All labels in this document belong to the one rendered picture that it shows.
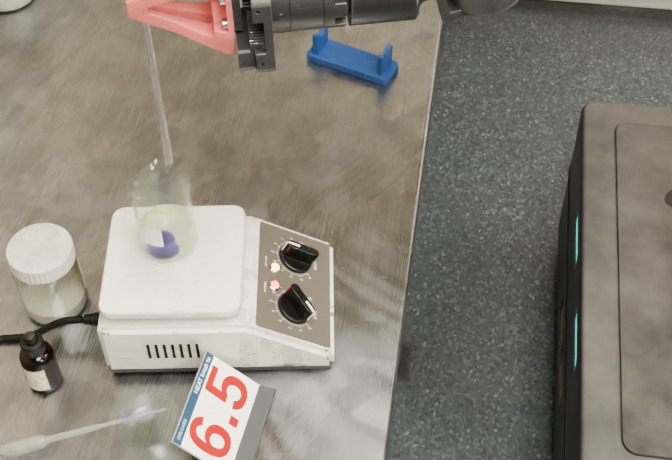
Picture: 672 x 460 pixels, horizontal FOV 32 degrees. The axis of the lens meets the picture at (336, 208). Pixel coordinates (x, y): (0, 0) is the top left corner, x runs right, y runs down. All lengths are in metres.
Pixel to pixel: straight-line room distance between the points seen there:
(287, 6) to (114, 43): 0.57
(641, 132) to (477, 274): 0.43
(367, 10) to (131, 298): 0.33
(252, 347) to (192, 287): 0.07
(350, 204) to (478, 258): 0.95
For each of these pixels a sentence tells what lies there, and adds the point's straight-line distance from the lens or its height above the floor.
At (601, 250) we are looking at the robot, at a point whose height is 0.36.
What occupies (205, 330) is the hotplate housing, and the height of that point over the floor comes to 0.82.
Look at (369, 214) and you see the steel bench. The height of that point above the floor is 0.75.
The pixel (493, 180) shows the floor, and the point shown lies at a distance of 2.22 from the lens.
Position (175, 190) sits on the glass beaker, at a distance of 1.01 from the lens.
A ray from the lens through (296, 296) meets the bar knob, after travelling 1.00.
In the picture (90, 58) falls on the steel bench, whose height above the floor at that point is 0.75.
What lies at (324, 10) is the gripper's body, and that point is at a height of 1.10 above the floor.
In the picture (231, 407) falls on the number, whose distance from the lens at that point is 1.00.
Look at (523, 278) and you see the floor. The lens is 2.07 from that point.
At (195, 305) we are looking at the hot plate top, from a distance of 0.98.
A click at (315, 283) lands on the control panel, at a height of 0.79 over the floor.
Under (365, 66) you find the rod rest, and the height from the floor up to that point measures 0.76.
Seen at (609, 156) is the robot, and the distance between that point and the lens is 1.79.
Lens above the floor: 1.62
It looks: 48 degrees down
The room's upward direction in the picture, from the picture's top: 1 degrees counter-clockwise
